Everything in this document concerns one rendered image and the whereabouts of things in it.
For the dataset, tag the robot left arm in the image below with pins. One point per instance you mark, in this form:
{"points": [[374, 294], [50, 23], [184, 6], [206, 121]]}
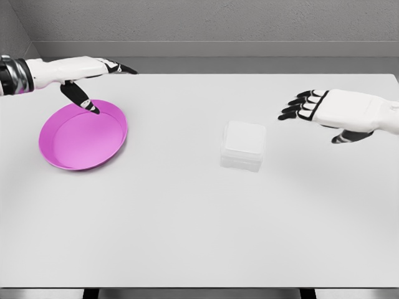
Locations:
{"points": [[29, 74]]}

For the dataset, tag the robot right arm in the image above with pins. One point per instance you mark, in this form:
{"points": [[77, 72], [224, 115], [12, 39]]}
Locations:
{"points": [[389, 116]]}

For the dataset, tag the pink round plate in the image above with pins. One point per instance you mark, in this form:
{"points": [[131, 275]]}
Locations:
{"points": [[84, 135]]}

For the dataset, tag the translucent white lidded box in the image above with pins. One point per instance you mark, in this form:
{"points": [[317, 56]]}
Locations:
{"points": [[243, 145]]}

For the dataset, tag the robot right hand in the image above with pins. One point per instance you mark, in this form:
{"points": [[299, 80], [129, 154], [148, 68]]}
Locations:
{"points": [[343, 109]]}

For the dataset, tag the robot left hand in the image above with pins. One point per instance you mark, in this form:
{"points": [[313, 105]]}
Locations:
{"points": [[82, 67]]}

